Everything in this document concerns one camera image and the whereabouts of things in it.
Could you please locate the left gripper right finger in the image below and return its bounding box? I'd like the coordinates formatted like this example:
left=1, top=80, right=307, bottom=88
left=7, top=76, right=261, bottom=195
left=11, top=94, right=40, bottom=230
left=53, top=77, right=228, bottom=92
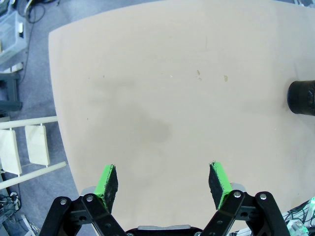
left=201, top=161, right=287, bottom=236

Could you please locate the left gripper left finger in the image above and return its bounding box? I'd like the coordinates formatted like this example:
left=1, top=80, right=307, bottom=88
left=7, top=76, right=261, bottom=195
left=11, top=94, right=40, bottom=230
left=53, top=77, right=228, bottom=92
left=38, top=164, right=126, bottom=236

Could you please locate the white wooden rack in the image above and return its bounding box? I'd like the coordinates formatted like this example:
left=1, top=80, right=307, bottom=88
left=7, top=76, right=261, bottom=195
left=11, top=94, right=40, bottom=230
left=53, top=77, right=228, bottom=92
left=0, top=116, right=67, bottom=190

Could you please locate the grey plastic storage box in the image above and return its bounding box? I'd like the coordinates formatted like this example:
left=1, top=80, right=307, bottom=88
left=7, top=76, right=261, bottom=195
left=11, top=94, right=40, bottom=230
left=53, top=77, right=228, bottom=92
left=0, top=11, right=28, bottom=66

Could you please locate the grey metal stand leg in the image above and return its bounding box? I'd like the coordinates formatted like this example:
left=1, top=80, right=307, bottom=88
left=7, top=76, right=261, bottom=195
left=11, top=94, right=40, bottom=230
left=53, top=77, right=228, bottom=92
left=0, top=62, right=24, bottom=116

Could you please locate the black mesh pen holder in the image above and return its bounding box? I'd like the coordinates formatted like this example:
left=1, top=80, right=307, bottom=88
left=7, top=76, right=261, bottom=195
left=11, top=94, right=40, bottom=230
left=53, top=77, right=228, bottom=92
left=286, top=78, right=315, bottom=116

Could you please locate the black floor cable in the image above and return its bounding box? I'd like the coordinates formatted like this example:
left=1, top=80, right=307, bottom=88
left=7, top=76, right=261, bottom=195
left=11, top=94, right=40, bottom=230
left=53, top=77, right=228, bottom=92
left=21, top=0, right=46, bottom=82

